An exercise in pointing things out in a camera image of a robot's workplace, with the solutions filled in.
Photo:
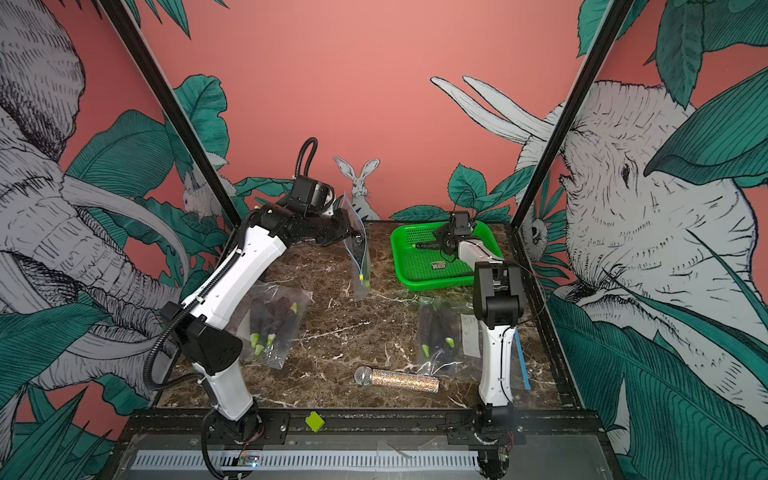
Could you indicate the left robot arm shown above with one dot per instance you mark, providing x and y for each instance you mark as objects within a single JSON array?
[{"x": 201, "y": 324}]

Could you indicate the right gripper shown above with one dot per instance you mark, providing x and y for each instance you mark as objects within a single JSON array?
[{"x": 441, "y": 231}]

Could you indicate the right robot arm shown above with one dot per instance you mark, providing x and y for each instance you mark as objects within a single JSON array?
[{"x": 498, "y": 303}]

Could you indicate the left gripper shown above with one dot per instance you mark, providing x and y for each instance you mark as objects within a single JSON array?
[{"x": 345, "y": 232}]

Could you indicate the dark purple eggplant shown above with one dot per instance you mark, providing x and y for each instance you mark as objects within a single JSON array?
[{"x": 426, "y": 330}]

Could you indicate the lime green sticky note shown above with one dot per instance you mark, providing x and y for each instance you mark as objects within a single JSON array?
[{"x": 315, "y": 422}]

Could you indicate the white perforated rail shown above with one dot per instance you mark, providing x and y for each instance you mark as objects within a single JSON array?
[{"x": 307, "y": 460}]

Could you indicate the right black frame post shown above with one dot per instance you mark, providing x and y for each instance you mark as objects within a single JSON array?
[{"x": 612, "y": 22}]

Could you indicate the left black frame post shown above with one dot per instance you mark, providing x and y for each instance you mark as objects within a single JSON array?
[{"x": 130, "y": 35}]

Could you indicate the sprinkle-filled cylinder tube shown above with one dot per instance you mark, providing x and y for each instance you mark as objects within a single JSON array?
[{"x": 366, "y": 376}]

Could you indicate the clear zip-top bag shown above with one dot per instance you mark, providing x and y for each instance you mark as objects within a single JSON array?
[
  {"x": 275, "y": 356},
  {"x": 464, "y": 363},
  {"x": 357, "y": 247}
]

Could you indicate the black frame post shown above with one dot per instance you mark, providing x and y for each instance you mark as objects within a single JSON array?
[
  {"x": 612, "y": 22},
  {"x": 130, "y": 35}
]

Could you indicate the green plastic basket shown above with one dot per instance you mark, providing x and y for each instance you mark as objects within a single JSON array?
[{"x": 423, "y": 270}]

